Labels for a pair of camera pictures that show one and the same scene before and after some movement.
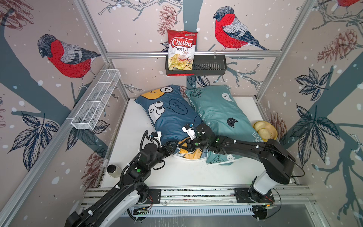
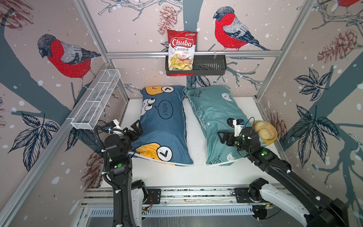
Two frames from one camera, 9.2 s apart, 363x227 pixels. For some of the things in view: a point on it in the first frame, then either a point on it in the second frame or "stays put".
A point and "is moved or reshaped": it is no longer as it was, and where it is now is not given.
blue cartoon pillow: [168, 109] is moved or reshaped
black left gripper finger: [180, 145] to [134, 125]
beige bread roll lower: [264, 133] stays put
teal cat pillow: [218, 109] stays put
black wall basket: [203, 65] stays put
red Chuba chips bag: [181, 49] stays put
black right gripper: [189, 148] to [231, 136]
